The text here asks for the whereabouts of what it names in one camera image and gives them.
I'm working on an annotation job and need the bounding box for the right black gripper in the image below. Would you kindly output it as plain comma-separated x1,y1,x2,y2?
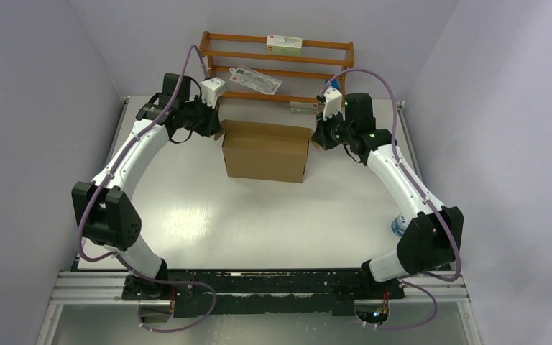
311,107,354,151

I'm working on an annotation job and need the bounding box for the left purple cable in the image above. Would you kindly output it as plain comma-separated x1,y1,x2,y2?
75,45,218,334

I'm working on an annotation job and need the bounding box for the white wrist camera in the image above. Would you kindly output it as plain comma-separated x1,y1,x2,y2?
323,86,343,121
200,77,227,109

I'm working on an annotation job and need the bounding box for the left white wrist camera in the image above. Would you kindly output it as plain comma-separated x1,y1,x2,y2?
200,77,227,109

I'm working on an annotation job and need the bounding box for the brown cardboard box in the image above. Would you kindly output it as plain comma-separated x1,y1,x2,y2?
214,119,320,183

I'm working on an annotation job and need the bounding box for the purple cable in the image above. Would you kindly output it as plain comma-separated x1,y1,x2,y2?
75,45,218,334
318,68,463,331

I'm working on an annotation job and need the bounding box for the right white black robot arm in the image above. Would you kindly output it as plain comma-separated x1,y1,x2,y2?
312,88,464,298

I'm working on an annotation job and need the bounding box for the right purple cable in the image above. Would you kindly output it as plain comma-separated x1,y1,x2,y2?
318,68,463,331

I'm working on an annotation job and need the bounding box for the white green box top shelf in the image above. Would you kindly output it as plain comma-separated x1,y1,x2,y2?
266,34,303,57

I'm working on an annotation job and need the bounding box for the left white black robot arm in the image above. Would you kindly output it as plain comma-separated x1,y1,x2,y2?
72,73,226,299

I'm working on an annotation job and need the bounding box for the round blue white sticker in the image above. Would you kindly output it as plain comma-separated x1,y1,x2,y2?
391,213,408,237

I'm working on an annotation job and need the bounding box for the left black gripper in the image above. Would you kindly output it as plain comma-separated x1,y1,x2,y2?
181,95,224,138

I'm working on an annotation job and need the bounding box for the clear plastic packaged item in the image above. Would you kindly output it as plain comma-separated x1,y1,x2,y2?
229,67,282,96

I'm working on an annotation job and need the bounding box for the orange wooden shelf rack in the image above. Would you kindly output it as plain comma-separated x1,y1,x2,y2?
199,31,355,104

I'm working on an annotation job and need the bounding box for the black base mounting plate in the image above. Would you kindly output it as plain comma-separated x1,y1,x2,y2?
121,268,405,318

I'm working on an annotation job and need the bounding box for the grey box bottom shelf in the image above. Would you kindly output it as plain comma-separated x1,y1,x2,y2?
289,101,321,115

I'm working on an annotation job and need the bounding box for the aluminium rail frame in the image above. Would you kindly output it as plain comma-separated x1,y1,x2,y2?
49,272,470,306

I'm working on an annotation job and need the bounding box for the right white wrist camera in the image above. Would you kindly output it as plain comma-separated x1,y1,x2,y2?
323,86,343,121

